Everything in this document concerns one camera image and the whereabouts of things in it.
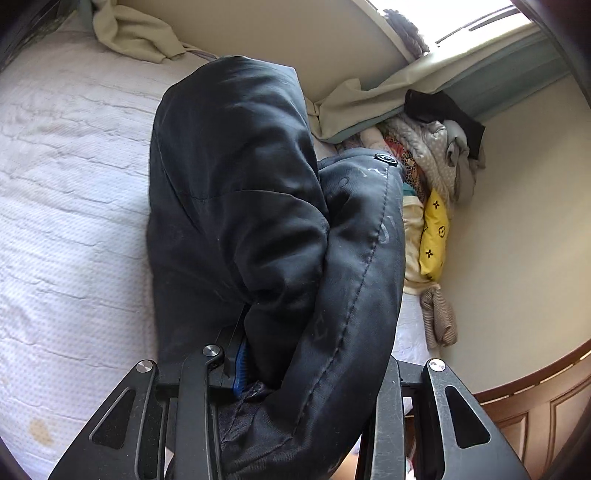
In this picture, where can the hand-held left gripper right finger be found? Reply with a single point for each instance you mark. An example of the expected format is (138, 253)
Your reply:
(388, 415)

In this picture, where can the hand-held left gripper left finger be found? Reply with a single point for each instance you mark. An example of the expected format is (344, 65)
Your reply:
(240, 369)

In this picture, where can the black jacket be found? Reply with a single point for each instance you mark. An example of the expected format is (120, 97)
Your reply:
(231, 184)

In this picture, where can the brown striped cloth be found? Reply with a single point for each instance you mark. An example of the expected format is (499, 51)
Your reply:
(441, 316)

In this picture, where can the yellow patterned pillow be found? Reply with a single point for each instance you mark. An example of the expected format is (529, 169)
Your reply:
(434, 230)

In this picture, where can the leopard print cloth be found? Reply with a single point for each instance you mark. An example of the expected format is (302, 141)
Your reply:
(415, 170)

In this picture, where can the bed with white quilted cover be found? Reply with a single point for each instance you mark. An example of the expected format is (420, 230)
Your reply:
(69, 184)

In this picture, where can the grey garment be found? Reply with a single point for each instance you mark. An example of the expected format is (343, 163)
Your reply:
(464, 161)

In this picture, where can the grey dotted blanket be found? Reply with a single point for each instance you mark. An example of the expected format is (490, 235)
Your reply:
(429, 152)

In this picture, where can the black cloth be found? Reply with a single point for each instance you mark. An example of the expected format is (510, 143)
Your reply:
(438, 110)

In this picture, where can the teal curtain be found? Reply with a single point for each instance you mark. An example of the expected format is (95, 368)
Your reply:
(503, 74)

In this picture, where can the dark fluffy object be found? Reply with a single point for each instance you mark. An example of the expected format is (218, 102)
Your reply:
(408, 30)

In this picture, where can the wooden bed frame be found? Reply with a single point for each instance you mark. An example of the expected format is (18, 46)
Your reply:
(545, 406)

